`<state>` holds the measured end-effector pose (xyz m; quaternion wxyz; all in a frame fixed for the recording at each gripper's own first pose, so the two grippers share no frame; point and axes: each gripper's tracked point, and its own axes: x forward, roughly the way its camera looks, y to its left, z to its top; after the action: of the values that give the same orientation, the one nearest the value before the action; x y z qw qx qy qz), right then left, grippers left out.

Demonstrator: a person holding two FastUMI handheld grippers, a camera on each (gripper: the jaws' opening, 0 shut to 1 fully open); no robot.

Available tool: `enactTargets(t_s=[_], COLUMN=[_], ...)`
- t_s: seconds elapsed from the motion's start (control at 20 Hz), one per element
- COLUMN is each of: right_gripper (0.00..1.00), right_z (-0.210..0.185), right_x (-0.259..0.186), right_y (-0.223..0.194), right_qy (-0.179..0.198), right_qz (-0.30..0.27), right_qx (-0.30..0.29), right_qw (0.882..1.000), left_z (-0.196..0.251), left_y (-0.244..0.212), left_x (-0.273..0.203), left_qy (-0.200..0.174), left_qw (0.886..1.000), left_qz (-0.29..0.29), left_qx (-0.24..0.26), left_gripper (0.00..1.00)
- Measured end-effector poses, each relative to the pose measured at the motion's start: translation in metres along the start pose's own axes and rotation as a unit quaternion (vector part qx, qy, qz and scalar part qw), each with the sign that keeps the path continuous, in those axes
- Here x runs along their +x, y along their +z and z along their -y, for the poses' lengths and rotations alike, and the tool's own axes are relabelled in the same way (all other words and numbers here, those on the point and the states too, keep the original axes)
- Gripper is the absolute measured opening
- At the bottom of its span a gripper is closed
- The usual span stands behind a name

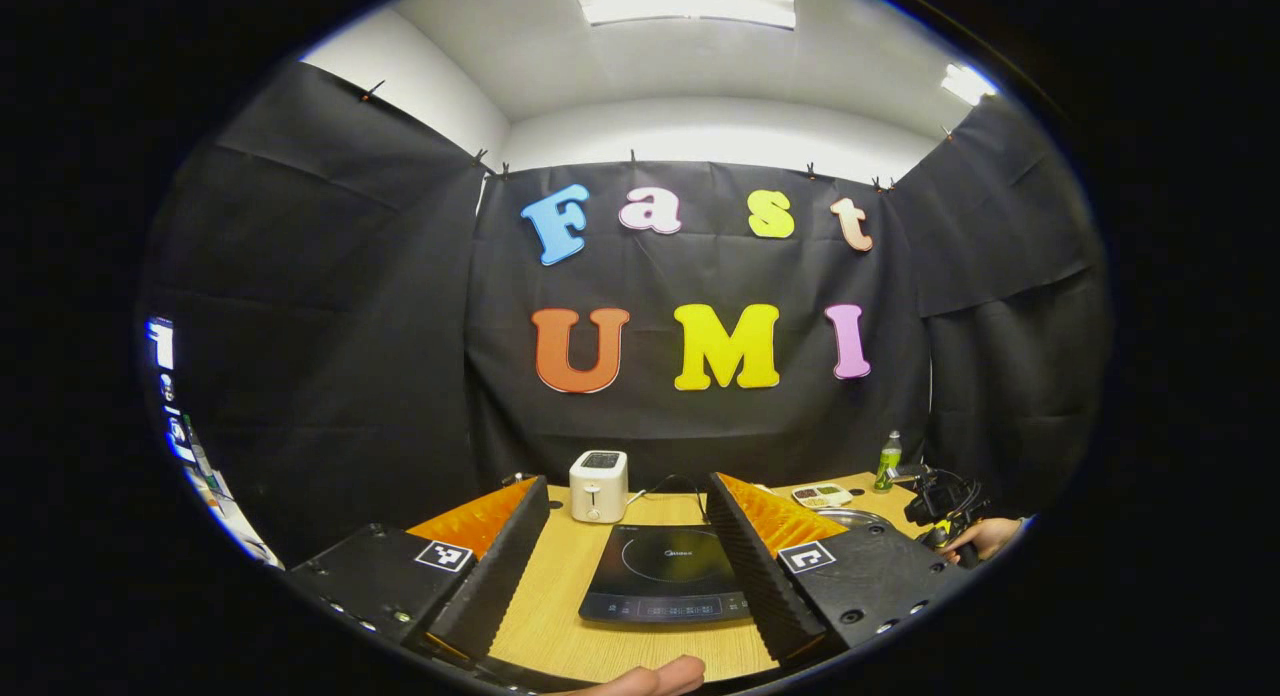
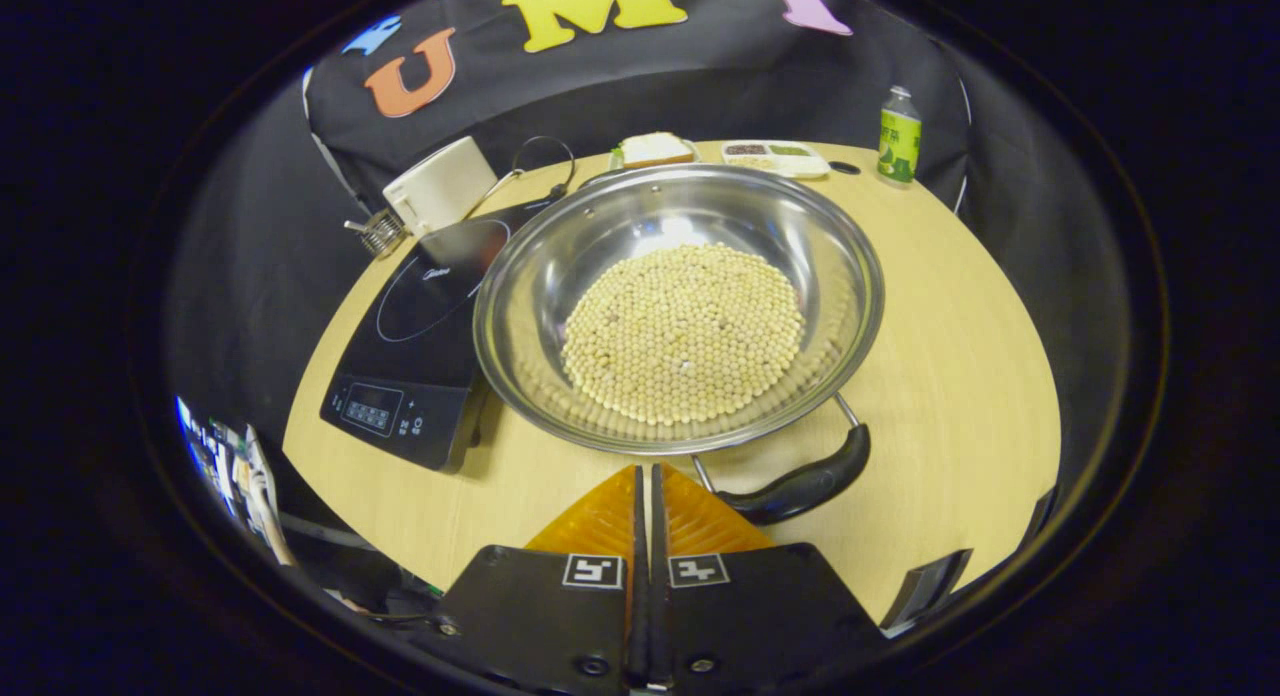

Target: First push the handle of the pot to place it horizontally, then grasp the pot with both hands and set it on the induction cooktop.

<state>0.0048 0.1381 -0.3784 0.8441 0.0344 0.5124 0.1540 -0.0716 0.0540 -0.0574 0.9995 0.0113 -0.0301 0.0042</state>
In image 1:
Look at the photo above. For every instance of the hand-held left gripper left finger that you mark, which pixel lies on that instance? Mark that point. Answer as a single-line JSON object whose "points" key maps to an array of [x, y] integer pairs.
{"points": [[500, 576]]}

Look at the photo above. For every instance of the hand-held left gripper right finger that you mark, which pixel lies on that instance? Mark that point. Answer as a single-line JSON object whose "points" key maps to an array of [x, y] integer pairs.
{"points": [[760, 576]]}

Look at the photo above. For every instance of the stainless steel pot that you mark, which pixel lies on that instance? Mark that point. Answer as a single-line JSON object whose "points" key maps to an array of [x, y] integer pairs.
{"points": [[855, 519]]}

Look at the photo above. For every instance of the black induction cooktop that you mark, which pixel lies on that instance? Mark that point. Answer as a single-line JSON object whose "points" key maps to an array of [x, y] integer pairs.
{"points": [[650, 576]]}

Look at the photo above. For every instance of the green drink bottle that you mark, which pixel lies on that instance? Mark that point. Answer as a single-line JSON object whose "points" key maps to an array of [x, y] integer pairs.
{"points": [[888, 464]]}

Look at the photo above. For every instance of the white compartment tray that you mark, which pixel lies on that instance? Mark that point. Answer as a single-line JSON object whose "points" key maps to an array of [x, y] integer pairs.
{"points": [[820, 495]]}

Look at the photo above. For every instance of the white toaster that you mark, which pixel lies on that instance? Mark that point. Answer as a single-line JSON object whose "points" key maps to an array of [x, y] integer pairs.
{"points": [[598, 486]]}

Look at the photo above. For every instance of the black backdrop cloth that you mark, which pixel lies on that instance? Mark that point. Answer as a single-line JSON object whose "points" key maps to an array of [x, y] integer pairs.
{"points": [[350, 326]]}

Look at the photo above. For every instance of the bright display screen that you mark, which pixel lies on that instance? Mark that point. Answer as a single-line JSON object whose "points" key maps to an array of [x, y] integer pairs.
{"points": [[160, 344]]}

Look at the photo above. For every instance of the small ceiling light panel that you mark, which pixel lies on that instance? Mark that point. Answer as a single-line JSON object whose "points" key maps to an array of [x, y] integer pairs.
{"points": [[968, 83]]}

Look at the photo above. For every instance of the large ceiling light panel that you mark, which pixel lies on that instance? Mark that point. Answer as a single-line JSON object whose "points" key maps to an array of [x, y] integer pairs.
{"points": [[685, 1]]}

